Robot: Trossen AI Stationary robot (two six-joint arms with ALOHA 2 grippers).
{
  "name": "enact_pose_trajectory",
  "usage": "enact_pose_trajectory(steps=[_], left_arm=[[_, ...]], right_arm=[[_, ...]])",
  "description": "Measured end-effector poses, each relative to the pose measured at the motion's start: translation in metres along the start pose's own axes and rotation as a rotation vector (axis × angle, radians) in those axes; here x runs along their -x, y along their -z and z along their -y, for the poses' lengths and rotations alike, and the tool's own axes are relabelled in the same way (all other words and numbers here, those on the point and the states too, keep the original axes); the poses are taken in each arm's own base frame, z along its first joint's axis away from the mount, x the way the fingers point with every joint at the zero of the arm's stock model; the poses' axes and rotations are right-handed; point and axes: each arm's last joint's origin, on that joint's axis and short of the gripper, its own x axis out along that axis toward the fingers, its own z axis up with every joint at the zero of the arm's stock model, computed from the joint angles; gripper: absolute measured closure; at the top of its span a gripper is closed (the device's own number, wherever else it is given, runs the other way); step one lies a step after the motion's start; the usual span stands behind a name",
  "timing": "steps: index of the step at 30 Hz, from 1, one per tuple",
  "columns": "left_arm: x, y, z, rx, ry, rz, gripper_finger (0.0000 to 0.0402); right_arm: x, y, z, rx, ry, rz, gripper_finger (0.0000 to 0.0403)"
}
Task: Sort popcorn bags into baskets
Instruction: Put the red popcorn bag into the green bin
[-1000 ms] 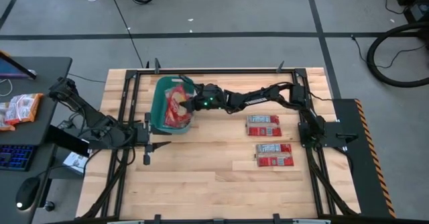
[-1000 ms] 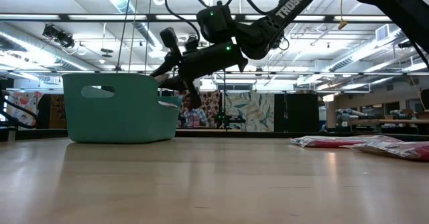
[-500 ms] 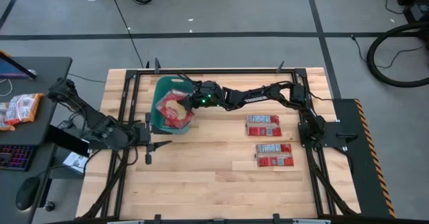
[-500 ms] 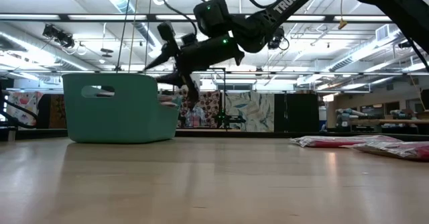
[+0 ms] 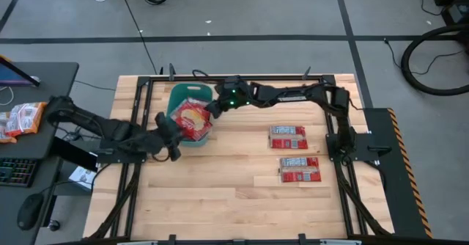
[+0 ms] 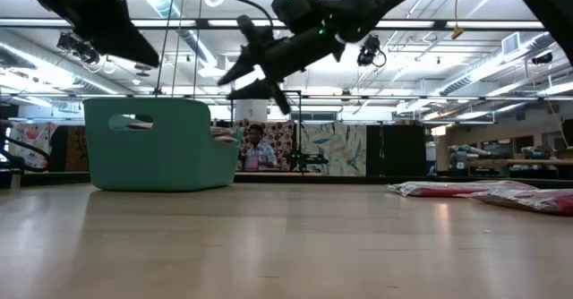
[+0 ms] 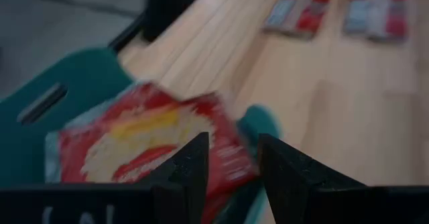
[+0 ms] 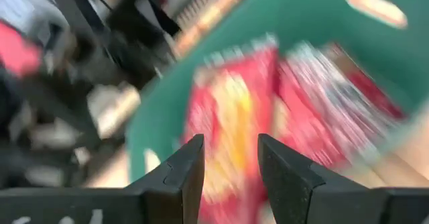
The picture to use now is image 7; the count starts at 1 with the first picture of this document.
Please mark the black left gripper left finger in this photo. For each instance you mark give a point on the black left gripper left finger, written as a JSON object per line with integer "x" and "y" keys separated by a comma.
{"x": 181, "y": 183}

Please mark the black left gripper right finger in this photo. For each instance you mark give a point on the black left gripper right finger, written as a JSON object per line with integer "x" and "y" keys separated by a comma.
{"x": 288, "y": 180}

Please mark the red popcorn bag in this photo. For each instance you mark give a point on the red popcorn bag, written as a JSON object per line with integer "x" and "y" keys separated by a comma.
{"x": 285, "y": 11}
{"x": 360, "y": 12}
{"x": 144, "y": 126}

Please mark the teal plastic basket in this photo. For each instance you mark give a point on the teal plastic basket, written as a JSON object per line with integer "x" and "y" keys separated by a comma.
{"x": 83, "y": 73}

